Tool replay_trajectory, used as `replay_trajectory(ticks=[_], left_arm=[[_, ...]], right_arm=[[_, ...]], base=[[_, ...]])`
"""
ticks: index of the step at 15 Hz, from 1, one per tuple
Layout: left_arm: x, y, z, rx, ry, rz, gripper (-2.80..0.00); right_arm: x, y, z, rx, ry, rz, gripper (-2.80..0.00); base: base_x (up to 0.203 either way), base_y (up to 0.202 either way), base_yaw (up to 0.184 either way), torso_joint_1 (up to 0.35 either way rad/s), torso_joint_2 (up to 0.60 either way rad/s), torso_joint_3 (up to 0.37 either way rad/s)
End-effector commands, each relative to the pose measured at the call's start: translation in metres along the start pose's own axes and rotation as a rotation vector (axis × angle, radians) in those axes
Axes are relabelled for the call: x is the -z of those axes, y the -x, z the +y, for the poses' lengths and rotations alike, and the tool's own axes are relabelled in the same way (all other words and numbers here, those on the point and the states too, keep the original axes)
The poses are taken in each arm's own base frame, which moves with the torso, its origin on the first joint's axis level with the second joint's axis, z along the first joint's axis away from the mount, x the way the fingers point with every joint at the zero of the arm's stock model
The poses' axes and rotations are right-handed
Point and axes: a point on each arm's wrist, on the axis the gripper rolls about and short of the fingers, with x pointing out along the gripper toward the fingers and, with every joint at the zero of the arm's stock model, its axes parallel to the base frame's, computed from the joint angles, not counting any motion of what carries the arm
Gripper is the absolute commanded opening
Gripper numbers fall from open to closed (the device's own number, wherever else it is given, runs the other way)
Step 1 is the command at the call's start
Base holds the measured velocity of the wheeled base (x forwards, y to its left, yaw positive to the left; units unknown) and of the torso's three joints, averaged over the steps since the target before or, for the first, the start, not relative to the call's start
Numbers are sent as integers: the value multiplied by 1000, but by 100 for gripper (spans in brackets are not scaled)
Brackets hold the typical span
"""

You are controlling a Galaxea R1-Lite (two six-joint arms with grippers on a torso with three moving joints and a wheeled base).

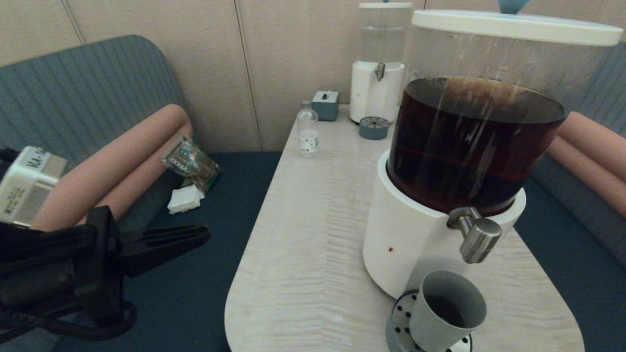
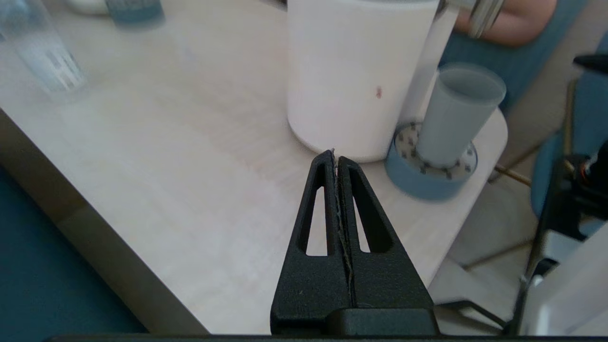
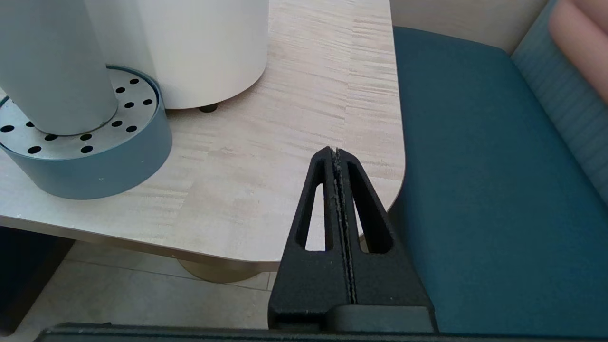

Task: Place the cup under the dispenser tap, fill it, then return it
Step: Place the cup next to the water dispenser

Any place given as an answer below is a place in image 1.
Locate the grey plastic cup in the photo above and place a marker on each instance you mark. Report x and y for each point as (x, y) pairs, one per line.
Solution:
(440, 318)

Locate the large blue perforated drip tray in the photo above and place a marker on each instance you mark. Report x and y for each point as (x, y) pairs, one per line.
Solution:
(398, 318)

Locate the clear plastic bottle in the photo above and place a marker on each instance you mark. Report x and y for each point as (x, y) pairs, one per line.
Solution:
(308, 137)

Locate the pink bolster cushion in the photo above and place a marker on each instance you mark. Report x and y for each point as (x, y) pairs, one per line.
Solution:
(107, 166)
(142, 183)
(596, 181)
(601, 142)

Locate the small silver dispenser tap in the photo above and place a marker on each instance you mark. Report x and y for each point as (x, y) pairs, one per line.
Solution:
(379, 72)

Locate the large silver dispenser tap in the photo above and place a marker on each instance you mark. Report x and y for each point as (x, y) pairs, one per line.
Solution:
(477, 238)

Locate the small water dispenser white base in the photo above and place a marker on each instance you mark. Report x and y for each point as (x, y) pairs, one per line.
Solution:
(374, 98)

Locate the white folded napkins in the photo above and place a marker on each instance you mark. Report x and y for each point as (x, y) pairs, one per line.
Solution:
(185, 199)

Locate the large white dispenser lid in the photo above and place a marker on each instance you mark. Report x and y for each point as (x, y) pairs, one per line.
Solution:
(513, 27)

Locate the clear snack packet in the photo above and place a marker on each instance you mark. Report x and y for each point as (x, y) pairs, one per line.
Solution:
(190, 161)

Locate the blue-grey small box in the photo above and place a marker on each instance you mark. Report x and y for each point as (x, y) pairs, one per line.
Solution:
(324, 105)

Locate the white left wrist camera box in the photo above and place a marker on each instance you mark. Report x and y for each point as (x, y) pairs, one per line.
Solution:
(27, 188)

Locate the small white dispenser lid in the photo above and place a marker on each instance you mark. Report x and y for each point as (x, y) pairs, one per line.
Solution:
(385, 5)

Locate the large tea dispenser white base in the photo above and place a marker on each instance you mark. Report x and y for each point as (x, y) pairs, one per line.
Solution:
(406, 234)

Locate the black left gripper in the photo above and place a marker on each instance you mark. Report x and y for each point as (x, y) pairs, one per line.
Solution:
(98, 264)

